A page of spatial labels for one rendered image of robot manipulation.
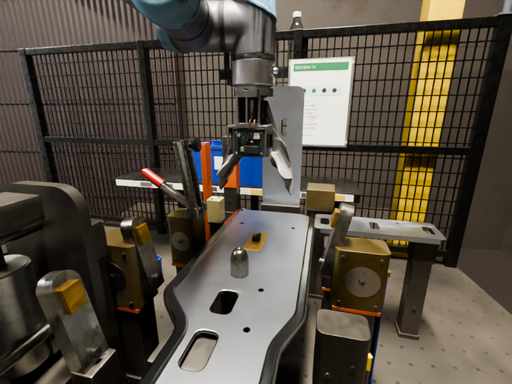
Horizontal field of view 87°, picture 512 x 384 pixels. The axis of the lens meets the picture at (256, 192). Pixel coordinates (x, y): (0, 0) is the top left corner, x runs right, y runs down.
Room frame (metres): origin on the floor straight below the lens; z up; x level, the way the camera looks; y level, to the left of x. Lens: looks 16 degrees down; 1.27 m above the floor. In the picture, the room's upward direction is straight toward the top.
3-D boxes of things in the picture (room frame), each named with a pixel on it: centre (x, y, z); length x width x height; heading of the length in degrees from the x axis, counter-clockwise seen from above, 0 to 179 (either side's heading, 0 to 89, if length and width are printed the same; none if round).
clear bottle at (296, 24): (1.17, -0.15, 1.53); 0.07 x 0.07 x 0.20
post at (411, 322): (0.60, -0.41, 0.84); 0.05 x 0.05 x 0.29; 76
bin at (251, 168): (1.01, 0.08, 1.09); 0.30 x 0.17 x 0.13; 67
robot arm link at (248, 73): (0.52, 0.00, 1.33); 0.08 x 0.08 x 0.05
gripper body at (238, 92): (0.51, 0.01, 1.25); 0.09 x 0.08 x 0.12; 167
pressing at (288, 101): (0.79, -0.08, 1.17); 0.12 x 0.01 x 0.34; 76
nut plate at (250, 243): (0.54, 0.00, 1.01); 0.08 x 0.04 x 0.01; 166
